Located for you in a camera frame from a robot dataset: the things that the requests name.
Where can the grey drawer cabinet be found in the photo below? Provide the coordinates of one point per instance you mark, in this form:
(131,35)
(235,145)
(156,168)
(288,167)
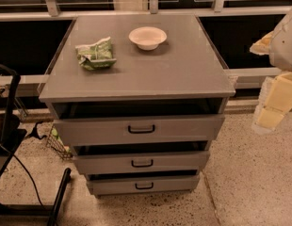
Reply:
(181,77)

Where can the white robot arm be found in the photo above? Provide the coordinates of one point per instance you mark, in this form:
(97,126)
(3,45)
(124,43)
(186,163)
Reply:
(280,48)

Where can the grey bottom drawer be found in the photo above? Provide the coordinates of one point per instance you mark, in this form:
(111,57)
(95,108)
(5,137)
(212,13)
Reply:
(143,185)

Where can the grey middle drawer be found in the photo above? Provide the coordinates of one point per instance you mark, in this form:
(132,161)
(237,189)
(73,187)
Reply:
(140,162)

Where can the grey drawer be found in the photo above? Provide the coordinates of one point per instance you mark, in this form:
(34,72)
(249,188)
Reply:
(143,185)
(105,131)
(140,162)

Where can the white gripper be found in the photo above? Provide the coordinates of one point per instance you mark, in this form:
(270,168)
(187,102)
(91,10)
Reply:
(285,46)

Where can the grey top drawer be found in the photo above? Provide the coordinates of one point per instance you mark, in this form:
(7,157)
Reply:
(105,131)

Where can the metal window railing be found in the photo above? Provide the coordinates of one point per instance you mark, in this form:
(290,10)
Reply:
(32,30)

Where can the black metal stand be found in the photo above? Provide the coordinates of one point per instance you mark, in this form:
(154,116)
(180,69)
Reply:
(11,138)

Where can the green snack bag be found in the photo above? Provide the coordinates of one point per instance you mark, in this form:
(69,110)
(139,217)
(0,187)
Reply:
(98,55)

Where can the wire mesh basket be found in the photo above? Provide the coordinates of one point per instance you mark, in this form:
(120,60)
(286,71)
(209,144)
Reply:
(55,143)

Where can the white bowl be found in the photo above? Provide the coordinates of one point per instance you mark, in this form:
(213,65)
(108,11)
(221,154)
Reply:
(147,38)

